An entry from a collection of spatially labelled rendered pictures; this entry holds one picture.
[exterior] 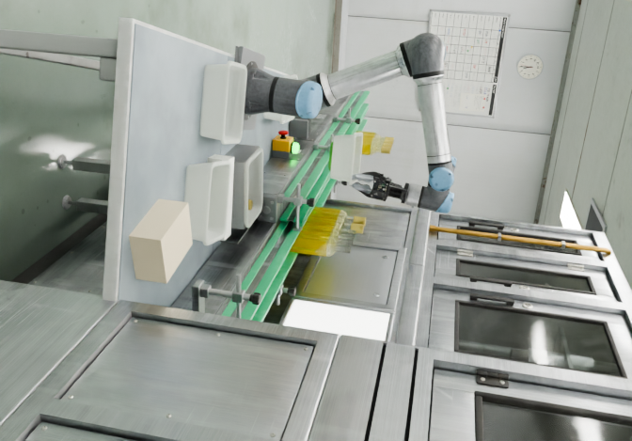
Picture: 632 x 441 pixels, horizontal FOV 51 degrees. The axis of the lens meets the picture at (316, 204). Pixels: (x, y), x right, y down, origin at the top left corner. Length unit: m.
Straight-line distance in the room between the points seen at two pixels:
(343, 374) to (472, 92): 7.01
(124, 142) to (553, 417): 0.99
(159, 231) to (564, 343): 1.33
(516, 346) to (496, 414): 0.91
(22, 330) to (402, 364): 0.75
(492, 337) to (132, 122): 1.31
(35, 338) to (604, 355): 1.61
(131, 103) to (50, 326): 0.48
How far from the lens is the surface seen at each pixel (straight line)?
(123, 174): 1.45
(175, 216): 1.54
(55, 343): 1.39
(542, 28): 8.06
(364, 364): 1.30
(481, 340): 2.15
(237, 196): 2.02
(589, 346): 2.26
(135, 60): 1.45
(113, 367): 1.32
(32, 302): 1.54
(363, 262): 2.41
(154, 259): 1.51
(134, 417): 1.19
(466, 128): 8.24
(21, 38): 1.62
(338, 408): 1.19
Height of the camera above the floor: 1.39
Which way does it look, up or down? 10 degrees down
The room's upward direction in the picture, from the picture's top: 97 degrees clockwise
